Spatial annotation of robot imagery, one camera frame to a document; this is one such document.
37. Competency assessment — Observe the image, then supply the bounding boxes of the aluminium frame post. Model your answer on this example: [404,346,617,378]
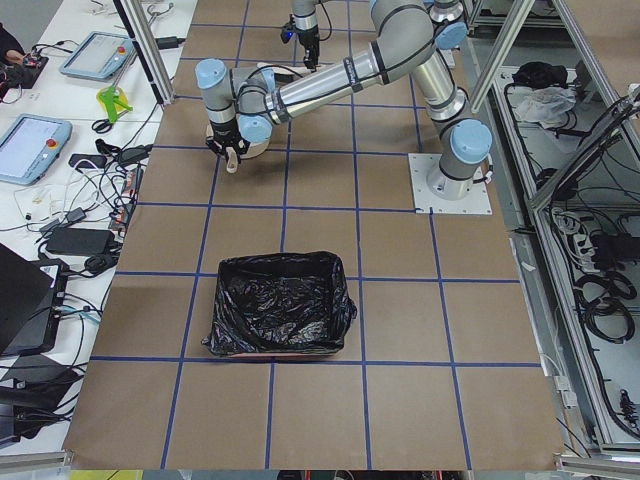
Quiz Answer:
[114,0,175,105]

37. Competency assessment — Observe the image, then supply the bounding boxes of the teach pendant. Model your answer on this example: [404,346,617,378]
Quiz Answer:
[59,31,134,81]
[1,114,73,185]

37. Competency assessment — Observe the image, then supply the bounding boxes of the cream plastic dustpan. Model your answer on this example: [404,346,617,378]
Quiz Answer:
[205,121,270,174]

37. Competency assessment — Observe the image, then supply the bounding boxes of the long metal reacher grabber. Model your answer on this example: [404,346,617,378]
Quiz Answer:
[96,34,141,123]

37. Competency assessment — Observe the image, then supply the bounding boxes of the black laptop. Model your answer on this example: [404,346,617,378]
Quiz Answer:
[1,246,69,357]

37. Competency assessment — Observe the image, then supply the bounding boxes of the black power brick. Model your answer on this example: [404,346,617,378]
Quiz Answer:
[46,228,115,256]

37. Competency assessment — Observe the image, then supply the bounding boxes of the near teach pendant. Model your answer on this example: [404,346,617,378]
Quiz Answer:
[1,114,73,185]

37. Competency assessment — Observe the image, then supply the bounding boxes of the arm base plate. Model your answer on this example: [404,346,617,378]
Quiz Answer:
[408,153,492,215]

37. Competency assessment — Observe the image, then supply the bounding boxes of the scissors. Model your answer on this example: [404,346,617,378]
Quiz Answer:
[91,118,114,135]

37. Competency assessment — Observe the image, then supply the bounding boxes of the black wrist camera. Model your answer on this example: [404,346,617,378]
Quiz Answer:
[280,14,297,44]

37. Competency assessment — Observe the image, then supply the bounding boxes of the far teach pendant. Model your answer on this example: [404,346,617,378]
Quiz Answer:
[59,31,134,81]

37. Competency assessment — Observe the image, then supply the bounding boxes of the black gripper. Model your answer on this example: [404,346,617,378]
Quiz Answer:
[205,122,250,160]
[298,27,320,63]

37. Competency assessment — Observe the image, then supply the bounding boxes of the white crumpled cloth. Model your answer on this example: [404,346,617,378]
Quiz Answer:
[514,87,576,128]

